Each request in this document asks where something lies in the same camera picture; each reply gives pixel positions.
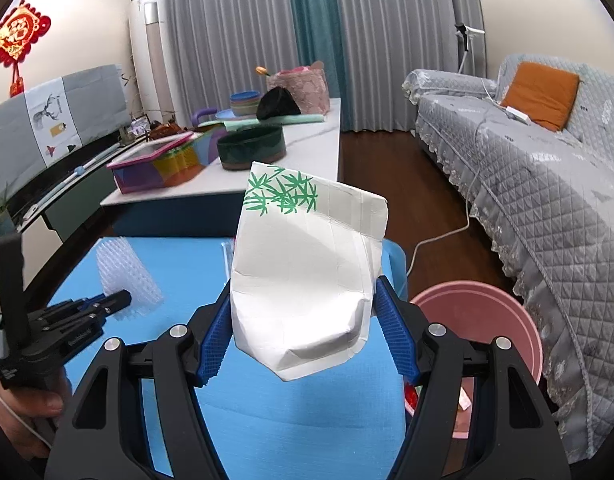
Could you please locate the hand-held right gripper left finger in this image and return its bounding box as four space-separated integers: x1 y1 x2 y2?
44 280 236 480

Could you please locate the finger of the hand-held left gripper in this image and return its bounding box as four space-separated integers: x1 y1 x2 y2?
84 290 133 322
37 299 95 325

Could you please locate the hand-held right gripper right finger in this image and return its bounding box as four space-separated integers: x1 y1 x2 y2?
372 276 572 480

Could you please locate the white foam net sleeve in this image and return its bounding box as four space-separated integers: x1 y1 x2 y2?
94 237 165 322

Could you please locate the red packet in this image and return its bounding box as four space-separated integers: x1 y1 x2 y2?
404 382 421 417

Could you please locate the pink plastic bin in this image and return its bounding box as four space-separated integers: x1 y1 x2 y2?
409 281 544 441

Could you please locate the white paper bag green print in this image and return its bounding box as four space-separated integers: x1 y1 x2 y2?
230 161 389 382

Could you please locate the person's left hand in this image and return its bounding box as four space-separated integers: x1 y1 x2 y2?
0 375 73 466

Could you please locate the clear plastic wrapper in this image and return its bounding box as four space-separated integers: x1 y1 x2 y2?
221 240 236 288

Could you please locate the dark television cabinet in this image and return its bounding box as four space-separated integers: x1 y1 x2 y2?
0 137 138 311

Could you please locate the white rod blue knob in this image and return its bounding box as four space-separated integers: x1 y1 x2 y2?
34 142 123 202

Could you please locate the multicoloured storage box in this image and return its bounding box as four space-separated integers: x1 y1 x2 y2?
107 130 228 194

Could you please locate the grey covered television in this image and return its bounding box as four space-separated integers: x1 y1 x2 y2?
0 64 128 196

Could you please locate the dark green round basin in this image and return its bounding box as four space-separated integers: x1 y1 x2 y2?
217 125 288 172

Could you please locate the grey quilted sofa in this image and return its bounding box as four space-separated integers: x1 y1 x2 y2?
402 52 614 461

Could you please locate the white coffee table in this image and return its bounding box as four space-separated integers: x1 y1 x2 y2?
101 97 343 238

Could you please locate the light green folded mat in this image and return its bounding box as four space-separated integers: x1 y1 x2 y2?
223 112 329 130

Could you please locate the stack of pastel bowls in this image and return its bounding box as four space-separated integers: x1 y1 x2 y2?
229 91 262 118

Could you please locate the white standing air conditioner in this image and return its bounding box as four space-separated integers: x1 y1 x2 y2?
128 0 180 121

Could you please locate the black hat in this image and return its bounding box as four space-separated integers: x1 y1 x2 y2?
256 86 302 121

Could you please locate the white power strip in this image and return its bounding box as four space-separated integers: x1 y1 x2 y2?
499 105 532 123

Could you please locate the pink fabric basket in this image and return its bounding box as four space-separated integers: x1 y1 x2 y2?
266 61 331 116

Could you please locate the orange cushion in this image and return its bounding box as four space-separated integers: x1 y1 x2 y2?
500 61 580 132

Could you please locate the grey curtain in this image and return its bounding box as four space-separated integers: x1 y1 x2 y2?
329 0 485 133
152 0 300 116

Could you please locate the white floor stand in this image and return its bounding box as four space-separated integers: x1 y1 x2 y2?
454 22 488 78

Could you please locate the teal curtain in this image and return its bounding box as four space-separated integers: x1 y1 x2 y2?
285 0 348 101

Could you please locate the white power cable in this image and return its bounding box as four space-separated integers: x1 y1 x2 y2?
406 77 510 278

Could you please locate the red knot wall ornament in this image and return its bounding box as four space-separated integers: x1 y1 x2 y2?
0 0 53 98

